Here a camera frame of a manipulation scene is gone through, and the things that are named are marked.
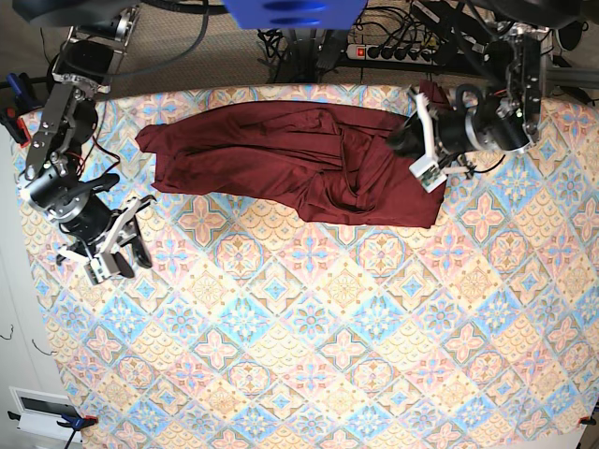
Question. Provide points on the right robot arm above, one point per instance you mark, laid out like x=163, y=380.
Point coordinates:
x=50, y=182

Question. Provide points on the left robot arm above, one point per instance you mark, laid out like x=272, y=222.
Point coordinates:
x=503, y=117

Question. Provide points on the patterned colourful tablecloth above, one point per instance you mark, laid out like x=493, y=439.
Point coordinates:
x=255, y=329

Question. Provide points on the clamp upper left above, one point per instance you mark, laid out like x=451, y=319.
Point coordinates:
x=23, y=102

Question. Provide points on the blue plastic mount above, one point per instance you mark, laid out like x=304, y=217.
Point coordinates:
x=295, y=14

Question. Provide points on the white power strip red switch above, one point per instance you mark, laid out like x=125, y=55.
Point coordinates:
x=411, y=54

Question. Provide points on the white wall socket box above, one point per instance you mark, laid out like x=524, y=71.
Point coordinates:
x=31, y=401

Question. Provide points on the blue handled clamp lower left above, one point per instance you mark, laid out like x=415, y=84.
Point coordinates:
x=70, y=423

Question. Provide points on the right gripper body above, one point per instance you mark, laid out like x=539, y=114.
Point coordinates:
x=99, y=232

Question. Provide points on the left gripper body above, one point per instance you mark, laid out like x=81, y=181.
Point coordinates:
x=445, y=136

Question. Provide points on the dark red t-shirt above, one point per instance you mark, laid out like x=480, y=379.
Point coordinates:
x=330, y=163

